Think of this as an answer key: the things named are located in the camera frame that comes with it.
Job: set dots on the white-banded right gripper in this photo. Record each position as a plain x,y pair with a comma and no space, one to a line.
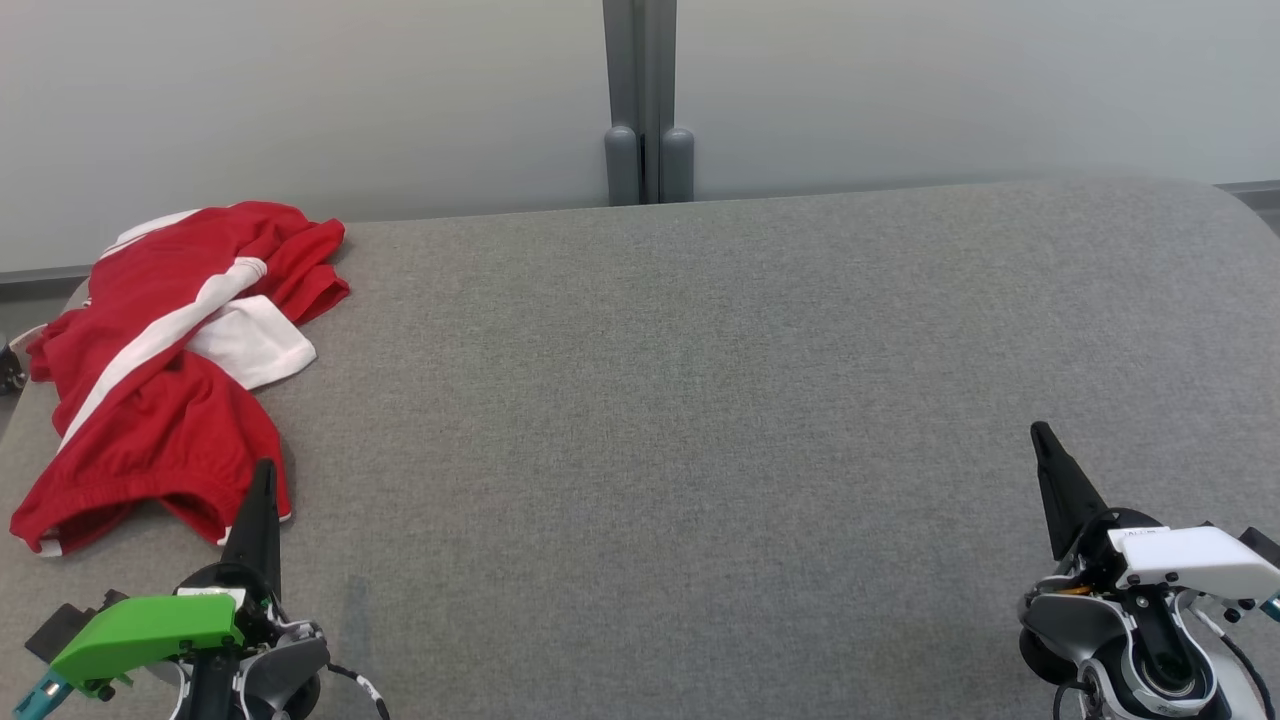
1190,560

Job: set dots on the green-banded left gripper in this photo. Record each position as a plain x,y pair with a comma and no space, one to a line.
150,625

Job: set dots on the red shorts with white trim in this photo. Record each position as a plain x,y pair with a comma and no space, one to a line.
170,440

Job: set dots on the red jersey with white sleeves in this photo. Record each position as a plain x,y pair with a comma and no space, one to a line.
250,340

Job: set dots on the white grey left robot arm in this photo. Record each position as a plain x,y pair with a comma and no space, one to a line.
280,670

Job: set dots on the black clamp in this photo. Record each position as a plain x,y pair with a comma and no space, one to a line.
12,370

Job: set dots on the dark grey baseboard strip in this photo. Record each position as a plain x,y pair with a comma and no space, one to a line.
1255,187
40,275

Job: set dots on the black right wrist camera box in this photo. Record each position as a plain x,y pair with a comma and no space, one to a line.
1265,548

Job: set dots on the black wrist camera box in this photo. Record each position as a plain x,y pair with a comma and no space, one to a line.
60,628
1265,548

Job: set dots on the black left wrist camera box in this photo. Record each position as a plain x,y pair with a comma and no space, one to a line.
60,628

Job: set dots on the grey rounded post bumper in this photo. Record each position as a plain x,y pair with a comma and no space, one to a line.
678,165
621,165

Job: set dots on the grey vertical frame post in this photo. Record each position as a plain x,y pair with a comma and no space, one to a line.
640,60

